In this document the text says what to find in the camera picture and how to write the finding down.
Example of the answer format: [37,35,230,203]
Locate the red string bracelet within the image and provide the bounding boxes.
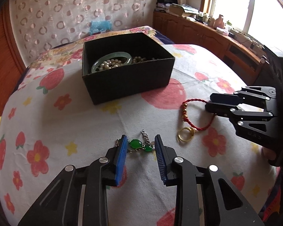
[181,98,217,131]

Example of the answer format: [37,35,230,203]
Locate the white pearl necklace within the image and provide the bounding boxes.
[96,58,124,71]

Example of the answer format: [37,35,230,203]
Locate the brown wooden wardrobe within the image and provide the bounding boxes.
[0,5,26,76]

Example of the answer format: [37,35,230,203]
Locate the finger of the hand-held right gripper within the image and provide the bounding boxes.
[210,86,277,104]
[205,101,283,151]

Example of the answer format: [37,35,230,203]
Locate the gold ring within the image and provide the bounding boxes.
[178,127,196,144]

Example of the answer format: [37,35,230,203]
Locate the dark clothes pile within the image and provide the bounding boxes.
[156,0,177,12]

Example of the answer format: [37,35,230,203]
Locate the black cardboard box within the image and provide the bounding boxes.
[82,32,175,105]

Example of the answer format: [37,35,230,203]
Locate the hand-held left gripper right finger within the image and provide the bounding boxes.
[154,134,266,226]

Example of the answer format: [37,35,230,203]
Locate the person's right hand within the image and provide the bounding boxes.
[263,145,277,162]

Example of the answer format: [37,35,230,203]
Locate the pale green jade bangle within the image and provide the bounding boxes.
[91,52,132,74]

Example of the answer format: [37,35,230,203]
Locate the blue plastic bag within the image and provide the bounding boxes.
[88,21,112,34]

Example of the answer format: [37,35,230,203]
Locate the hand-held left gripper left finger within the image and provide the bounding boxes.
[18,135,129,226]

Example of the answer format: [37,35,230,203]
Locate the brown wooden cabinet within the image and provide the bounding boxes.
[153,11,267,85]

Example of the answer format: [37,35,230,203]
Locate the green stone chain bracelet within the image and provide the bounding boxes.
[115,129,156,153]

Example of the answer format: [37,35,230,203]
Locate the strawberry printed cloth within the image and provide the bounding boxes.
[0,44,281,226]

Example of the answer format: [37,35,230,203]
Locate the dark blue bedsheet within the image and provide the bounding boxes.
[154,29,175,45]

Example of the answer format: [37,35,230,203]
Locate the circle patterned curtain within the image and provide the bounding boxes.
[9,0,151,63]

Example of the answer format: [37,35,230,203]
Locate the floral blanket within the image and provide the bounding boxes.
[26,26,158,71]

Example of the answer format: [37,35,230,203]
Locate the open cardboard box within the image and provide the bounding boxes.
[168,3,198,18]

